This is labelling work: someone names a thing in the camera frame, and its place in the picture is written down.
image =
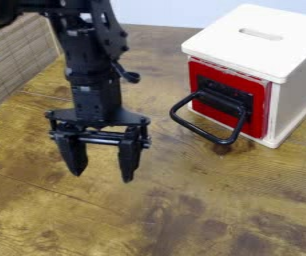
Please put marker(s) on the red drawer front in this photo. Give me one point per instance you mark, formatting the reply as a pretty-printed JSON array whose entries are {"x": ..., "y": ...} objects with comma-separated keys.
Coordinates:
[{"x": 237, "y": 88}]

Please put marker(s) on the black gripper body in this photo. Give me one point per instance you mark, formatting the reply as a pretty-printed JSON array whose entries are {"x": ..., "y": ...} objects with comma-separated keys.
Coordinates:
[{"x": 98, "y": 119}]

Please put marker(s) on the white wooden drawer box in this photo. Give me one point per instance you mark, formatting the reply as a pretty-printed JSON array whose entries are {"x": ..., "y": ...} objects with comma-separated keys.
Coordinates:
[{"x": 261, "y": 42}]

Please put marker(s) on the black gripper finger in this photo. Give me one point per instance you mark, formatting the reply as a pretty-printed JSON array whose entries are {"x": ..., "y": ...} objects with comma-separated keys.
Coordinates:
[
  {"x": 74, "y": 152},
  {"x": 130, "y": 151}
]

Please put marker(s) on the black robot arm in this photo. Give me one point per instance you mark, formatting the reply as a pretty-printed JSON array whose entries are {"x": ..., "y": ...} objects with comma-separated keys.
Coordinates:
[{"x": 94, "y": 41}]

